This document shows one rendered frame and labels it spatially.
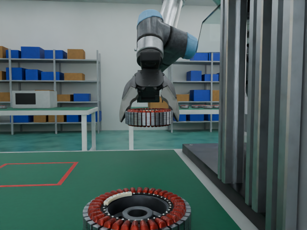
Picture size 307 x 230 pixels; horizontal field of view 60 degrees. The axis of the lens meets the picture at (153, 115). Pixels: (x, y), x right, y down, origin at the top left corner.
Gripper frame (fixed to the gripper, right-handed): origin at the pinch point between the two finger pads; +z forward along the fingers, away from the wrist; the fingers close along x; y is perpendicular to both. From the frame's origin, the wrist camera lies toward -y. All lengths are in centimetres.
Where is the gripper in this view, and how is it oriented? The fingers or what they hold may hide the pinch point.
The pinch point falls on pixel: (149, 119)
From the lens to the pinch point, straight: 62.0
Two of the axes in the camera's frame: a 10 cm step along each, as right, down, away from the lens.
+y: 0.2, 4.6, 8.9
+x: -10.0, 0.1, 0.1
